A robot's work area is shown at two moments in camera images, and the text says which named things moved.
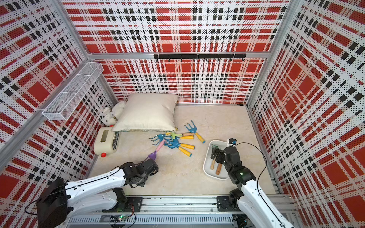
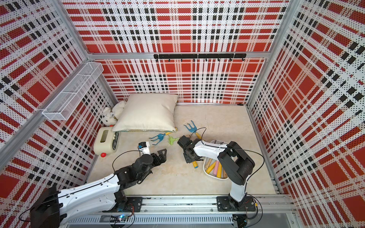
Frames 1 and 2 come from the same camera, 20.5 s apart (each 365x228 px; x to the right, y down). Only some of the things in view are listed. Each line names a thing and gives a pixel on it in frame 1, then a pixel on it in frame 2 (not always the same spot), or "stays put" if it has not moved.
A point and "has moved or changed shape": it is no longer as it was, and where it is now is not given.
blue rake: x=194 y=130 stays put
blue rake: x=160 y=137 stays put
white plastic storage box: x=224 y=173 stays put
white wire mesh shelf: x=61 y=107 stays put
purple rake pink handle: x=152 y=155 has moved or changed shape
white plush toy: x=110 y=116 stays put
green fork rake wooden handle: x=174 y=135 to x=171 y=140
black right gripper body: x=221 y=159 to x=188 y=159
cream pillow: x=148 y=111 stays put
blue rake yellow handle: x=174 y=144 to x=195 y=164
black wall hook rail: x=200 y=56 stays put
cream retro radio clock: x=106 y=141 stays put
